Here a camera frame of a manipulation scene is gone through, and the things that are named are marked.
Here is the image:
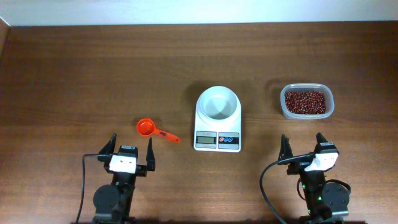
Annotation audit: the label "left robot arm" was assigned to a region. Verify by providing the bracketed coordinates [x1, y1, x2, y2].
[91, 134, 155, 223]

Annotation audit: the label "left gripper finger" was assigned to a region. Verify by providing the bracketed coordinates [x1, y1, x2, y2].
[98, 133, 117, 161]
[146, 138, 155, 172]

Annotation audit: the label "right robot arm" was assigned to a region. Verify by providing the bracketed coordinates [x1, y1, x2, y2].
[278, 133, 351, 223]

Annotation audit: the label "red beans in container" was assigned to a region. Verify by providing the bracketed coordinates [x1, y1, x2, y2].
[284, 91, 326, 114]

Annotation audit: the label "white bowl on scale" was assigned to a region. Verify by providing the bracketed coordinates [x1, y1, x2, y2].
[196, 86, 241, 121]

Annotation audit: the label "clear plastic bean container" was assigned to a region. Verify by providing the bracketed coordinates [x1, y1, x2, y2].
[280, 83, 335, 120]

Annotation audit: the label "white digital kitchen scale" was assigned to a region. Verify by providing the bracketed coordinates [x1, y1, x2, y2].
[193, 104, 243, 152]

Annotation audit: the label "orange measuring scoop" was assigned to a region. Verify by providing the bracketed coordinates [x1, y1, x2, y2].
[136, 118, 182, 143]

